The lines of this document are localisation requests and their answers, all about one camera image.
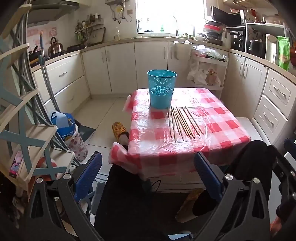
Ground chrome faucet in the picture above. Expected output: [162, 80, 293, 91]
[171, 15, 179, 38]

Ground black wok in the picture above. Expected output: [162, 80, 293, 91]
[28, 46, 42, 63]

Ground white counter shelf unit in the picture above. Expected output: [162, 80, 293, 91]
[246, 22, 287, 60]

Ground black toaster oven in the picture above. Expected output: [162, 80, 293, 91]
[225, 26, 247, 53]

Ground white jug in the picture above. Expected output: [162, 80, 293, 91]
[221, 30, 232, 49]

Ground pink printed box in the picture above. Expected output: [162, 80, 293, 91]
[9, 151, 24, 179]

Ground black microwave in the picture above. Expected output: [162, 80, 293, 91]
[210, 6, 247, 27]

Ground cream kitchen base cabinets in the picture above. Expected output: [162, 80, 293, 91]
[30, 38, 296, 150]

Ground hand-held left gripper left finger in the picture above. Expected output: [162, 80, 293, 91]
[25, 152, 109, 241]

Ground white plastic bags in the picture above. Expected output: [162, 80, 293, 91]
[187, 62, 221, 87]

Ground dish rack with dishes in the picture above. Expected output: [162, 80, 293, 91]
[203, 20, 224, 45]

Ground floral trash bin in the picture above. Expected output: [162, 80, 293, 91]
[60, 123, 89, 163]

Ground red checkered tablecloth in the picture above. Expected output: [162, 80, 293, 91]
[109, 88, 251, 180]

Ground leaning metal tray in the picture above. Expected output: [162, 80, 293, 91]
[89, 27, 106, 46]

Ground white electric thermos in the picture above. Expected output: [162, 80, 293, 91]
[265, 34, 278, 64]

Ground range hood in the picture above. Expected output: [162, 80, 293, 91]
[26, 0, 86, 25]

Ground grey mop pole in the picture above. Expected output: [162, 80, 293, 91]
[38, 31, 61, 114]

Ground black cable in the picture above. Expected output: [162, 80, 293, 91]
[147, 178, 163, 193]

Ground wall spice rack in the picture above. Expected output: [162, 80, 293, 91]
[74, 13, 103, 35]

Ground kitchen window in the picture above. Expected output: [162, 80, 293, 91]
[135, 0, 207, 36]

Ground steel cooking pot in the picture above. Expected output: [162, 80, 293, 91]
[248, 39, 265, 55]

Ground steel kettle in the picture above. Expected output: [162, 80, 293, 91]
[48, 37, 64, 56]

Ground dark floor mat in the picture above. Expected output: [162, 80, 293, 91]
[77, 125, 96, 144]

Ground yellow patterned slipper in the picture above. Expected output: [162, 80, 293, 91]
[112, 122, 130, 143]
[175, 188, 205, 223]

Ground pink wall stickers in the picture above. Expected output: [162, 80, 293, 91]
[26, 27, 57, 45]

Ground white storage trolley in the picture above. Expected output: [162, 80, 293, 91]
[188, 45, 230, 93]

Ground group of wooden chopsticks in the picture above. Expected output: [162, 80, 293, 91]
[168, 106, 204, 143]

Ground blue plastic basket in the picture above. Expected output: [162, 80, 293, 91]
[147, 70, 177, 109]

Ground green snack bag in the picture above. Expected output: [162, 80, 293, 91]
[277, 36, 291, 71]

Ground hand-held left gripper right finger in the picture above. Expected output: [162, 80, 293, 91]
[194, 152, 274, 241]

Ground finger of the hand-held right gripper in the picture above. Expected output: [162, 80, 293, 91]
[276, 202, 296, 230]
[272, 138, 296, 183]

